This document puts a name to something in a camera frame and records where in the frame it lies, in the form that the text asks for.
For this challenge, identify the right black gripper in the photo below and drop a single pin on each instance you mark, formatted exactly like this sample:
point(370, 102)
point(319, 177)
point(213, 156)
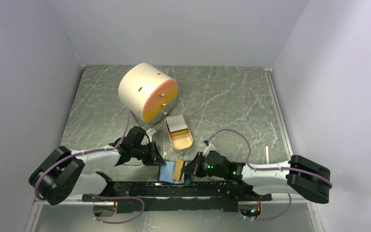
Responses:
point(194, 167)

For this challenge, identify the stack of white cards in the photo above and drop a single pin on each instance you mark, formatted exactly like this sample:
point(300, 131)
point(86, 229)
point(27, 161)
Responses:
point(176, 123)

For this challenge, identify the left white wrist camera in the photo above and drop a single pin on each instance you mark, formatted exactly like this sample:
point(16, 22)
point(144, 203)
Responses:
point(151, 131)

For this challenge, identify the blue leather card holder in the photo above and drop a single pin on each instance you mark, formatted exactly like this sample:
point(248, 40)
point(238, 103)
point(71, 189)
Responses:
point(166, 172)

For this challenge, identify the tan oval card tray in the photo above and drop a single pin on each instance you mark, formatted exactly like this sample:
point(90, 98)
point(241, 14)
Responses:
point(181, 140)

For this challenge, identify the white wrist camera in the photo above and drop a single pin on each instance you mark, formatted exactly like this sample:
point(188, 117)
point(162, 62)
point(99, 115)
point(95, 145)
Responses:
point(209, 147)
point(151, 131)

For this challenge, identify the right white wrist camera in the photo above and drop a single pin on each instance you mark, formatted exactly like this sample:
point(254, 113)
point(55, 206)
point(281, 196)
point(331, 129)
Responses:
point(209, 147)

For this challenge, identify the round white drawer cabinet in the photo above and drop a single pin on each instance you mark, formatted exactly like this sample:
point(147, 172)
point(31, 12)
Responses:
point(148, 92)

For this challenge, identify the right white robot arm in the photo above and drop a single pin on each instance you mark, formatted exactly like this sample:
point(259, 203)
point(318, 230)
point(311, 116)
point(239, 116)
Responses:
point(298, 175)

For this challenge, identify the gold credit card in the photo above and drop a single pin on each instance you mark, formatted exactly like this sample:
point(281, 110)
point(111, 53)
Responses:
point(178, 174)

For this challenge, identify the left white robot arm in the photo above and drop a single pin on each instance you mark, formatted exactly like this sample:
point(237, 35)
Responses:
point(67, 173)

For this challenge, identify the black base frame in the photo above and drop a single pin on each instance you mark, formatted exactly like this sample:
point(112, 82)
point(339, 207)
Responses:
point(157, 196)

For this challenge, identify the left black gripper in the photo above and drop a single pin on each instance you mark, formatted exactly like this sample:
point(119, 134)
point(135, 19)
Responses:
point(154, 157)

